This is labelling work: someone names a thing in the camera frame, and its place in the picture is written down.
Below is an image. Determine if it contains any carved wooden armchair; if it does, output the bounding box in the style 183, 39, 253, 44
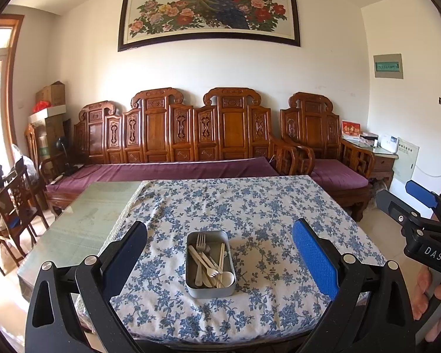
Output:
279, 92, 376, 222

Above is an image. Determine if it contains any rectangular metal tin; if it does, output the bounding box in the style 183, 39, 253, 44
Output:
186, 230, 236, 298

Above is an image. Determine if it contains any white electronic device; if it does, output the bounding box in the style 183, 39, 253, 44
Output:
378, 135, 399, 154

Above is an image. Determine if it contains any white wall panel box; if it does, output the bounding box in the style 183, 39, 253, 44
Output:
393, 137, 420, 184

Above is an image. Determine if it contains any white plastic bag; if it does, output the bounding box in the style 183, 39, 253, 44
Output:
10, 143, 37, 177

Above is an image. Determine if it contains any red gift box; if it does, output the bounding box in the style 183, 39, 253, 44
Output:
341, 119, 361, 140

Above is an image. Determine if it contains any purple sofa cushion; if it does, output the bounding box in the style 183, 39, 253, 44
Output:
45, 156, 280, 194

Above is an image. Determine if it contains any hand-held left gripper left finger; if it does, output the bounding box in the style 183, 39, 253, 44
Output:
25, 221, 148, 353

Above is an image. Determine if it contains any glass top table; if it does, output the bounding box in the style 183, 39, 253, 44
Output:
16, 180, 149, 291

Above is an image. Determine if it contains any brown cardboard box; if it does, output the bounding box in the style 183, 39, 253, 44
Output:
35, 81, 67, 106

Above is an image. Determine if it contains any carved wooden sofa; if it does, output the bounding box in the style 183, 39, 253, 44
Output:
40, 87, 298, 221

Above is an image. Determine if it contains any brown wooden chopstick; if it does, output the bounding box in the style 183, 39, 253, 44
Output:
202, 265, 217, 288
204, 252, 224, 288

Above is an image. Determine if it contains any white plastic fork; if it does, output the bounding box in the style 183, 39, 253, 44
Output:
188, 246, 219, 278

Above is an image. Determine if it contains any wooden door frame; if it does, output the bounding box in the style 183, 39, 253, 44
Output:
0, 14, 25, 148

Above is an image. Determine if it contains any grey wall breaker box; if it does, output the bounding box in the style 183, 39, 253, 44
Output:
373, 53, 404, 79

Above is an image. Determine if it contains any tall cardboard box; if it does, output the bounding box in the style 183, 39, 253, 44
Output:
33, 116, 72, 162

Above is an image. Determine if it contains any flat white box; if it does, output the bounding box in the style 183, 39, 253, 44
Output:
27, 105, 67, 124

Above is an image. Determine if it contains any purple armchair cushion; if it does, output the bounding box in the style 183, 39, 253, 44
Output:
310, 160, 370, 191

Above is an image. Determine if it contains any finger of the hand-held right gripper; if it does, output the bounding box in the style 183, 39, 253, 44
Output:
405, 180, 441, 225
375, 189, 427, 230

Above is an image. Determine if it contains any person's right hand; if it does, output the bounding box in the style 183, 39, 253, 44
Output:
412, 269, 441, 342

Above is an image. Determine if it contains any wooden dining chair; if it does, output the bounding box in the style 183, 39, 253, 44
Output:
0, 191, 26, 276
2, 165, 50, 236

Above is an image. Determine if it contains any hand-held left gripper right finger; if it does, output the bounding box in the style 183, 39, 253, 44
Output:
292, 219, 416, 353

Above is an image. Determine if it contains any white plastic spoon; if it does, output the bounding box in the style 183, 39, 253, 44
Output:
216, 271, 235, 288

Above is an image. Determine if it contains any wooden side table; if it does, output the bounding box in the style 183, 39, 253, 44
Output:
371, 146, 399, 188

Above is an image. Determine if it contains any framed peacock painting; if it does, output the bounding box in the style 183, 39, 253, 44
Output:
118, 0, 301, 52

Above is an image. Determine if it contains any blue floral tablecloth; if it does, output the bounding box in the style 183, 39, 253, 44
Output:
108, 174, 386, 341

